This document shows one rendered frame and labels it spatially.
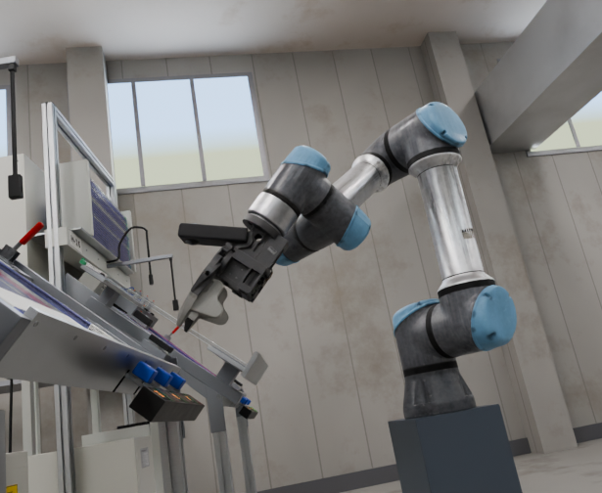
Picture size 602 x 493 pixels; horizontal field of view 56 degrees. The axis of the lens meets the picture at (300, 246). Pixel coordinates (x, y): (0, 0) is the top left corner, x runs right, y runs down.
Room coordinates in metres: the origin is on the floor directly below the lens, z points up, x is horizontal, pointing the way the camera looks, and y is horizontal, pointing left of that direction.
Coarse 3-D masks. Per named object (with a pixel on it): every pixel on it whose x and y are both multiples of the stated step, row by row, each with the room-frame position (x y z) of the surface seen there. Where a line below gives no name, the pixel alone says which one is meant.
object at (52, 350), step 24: (24, 312) 0.53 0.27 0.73; (24, 336) 0.53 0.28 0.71; (48, 336) 0.58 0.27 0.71; (72, 336) 0.63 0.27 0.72; (96, 336) 0.69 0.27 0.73; (0, 360) 0.52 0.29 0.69; (24, 360) 0.57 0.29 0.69; (48, 360) 0.61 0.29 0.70; (72, 360) 0.67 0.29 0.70; (96, 360) 0.74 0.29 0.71; (120, 360) 0.82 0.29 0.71; (144, 360) 0.92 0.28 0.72; (72, 384) 0.72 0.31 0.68; (96, 384) 0.80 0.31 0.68; (120, 384) 0.89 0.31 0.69; (168, 384) 1.18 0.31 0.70
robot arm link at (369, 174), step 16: (368, 160) 1.18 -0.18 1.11; (384, 160) 1.18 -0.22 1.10; (352, 176) 1.14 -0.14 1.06; (368, 176) 1.15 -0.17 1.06; (384, 176) 1.19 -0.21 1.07; (400, 176) 1.23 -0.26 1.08; (352, 192) 1.12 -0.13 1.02; (368, 192) 1.16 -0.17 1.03; (288, 240) 1.01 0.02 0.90; (288, 256) 1.04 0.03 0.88; (304, 256) 1.04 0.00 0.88
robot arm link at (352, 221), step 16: (336, 192) 0.91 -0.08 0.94; (320, 208) 0.90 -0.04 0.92; (336, 208) 0.91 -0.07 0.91; (352, 208) 0.93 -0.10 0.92; (304, 224) 0.96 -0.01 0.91; (320, 224) 0.93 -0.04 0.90; (336, 224) 0.92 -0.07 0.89; (352, 224) 0.93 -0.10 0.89; (368, 224) 0.95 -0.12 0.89; (304, 240) 0.98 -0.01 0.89; (320, 240) 0.96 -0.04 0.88; (336, 240) 0.95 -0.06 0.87; (352, 240) 0.95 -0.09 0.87
